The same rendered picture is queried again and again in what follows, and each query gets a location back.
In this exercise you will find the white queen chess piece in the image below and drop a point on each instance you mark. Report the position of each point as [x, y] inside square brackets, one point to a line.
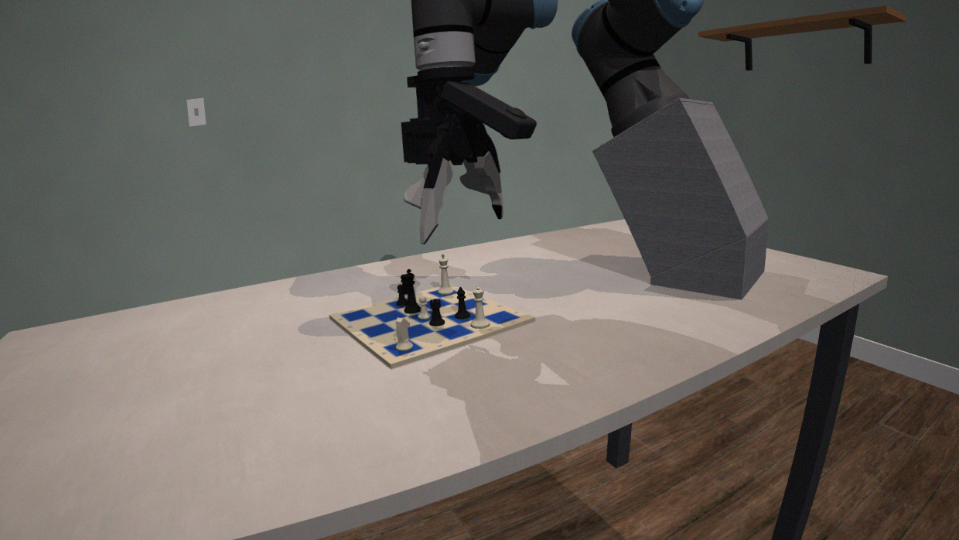
[480, 321]

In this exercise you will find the blue and cream chessboard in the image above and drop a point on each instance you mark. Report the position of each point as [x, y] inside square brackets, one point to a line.
[374, 326]

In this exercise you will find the white knight chess piece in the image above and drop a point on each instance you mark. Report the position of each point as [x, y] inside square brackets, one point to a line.
[402, 333]

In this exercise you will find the white pawn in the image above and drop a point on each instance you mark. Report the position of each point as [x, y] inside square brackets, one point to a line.
[424, 314]

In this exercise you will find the white chess king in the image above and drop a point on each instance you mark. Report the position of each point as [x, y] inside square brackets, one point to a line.
[445, 288]

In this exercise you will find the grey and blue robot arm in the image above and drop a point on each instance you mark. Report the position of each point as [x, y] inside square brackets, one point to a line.
[617, 40]

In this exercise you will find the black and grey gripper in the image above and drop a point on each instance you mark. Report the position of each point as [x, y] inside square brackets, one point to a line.
[440, 131]

